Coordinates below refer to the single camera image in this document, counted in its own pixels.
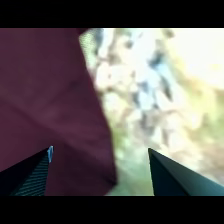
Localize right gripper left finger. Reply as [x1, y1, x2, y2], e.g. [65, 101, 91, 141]
[0, 145, 54, 197]

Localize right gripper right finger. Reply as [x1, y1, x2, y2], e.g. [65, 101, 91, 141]
[147, 147, 224, 197]

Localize dark red shirt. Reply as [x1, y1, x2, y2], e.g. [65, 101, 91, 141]
[0, 27, 118, 197]

